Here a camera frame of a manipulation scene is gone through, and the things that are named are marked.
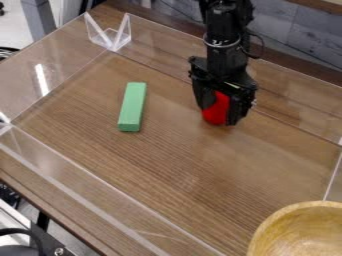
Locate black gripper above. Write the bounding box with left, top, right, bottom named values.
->
left=188, top=56, right=258, bottom=126

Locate red plush fruit green leaf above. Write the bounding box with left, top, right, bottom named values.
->
left=202, top=91, right=230, bottom=125

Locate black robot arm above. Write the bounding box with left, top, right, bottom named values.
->
left=188, top=0, right=258, bottom=126

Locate green rectangular block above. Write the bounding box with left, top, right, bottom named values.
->
left=118, top=82, right=147, bottom=132

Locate wooden bowl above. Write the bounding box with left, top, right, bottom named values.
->
left=246, top=201, right=342, bottom=256

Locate clear acrylic tray enclosure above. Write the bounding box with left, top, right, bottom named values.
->
left=0, top=7, right=342, bottom=256

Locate black metal bracket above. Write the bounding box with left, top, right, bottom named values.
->
left=28, top=224, right=76, bottom=256

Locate black cable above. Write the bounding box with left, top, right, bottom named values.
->
left=0, top=227, right=45, bottom=256

